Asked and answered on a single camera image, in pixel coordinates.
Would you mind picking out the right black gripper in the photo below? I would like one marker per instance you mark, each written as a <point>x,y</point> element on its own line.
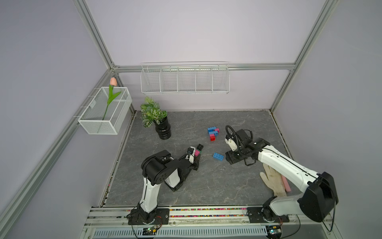
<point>230,157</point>

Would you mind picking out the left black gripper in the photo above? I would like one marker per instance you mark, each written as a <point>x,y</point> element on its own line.
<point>196,164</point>

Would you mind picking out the black lego brick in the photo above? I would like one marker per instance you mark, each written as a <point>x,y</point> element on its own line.
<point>200,147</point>

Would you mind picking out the blue long lego brick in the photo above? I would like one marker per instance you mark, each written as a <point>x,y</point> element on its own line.
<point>218,156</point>
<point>211,130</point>

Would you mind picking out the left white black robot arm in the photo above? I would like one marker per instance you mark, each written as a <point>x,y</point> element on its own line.
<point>160,168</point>

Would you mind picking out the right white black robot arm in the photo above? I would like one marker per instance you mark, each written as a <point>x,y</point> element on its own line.
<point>318,192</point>

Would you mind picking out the purple pink brush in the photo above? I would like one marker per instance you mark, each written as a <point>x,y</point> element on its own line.
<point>286,184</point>

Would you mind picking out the green potted plant black pot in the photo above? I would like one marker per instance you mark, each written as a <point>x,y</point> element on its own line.
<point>151,114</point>

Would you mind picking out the white mesh side basket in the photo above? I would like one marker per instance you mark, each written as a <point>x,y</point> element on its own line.
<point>90,116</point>

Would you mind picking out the pink artificial tulip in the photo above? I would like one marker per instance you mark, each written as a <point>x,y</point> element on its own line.
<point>112,95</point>

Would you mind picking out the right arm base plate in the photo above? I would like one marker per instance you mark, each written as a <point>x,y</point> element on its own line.
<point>264,215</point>

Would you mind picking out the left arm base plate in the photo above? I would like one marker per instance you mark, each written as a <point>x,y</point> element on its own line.
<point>156,217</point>

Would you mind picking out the white wire wall basket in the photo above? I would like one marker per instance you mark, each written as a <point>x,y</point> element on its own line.
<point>202,77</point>

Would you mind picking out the aluminium front rail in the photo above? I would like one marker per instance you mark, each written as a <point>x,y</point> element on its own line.
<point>203,222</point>

